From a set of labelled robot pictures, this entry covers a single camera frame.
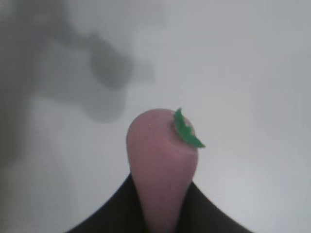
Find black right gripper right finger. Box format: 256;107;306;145
175;181;246;233

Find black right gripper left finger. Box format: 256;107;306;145
65;173;151;233

